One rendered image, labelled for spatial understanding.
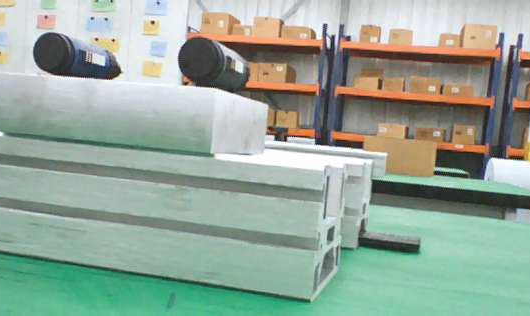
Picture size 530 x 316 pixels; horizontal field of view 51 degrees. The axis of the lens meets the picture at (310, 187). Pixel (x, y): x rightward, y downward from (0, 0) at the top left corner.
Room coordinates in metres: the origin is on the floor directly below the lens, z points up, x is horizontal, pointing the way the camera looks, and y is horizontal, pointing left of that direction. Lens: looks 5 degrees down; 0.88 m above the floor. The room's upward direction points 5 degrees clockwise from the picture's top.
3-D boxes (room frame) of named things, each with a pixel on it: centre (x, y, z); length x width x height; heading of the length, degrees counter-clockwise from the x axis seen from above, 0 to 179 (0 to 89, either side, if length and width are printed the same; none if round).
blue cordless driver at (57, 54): (0.87, 0.36, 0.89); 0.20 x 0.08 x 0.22; 170
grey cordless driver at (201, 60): (0.80, 0.14, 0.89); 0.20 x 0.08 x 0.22; 170
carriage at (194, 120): (0.41, 0.13, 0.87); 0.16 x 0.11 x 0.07; 78
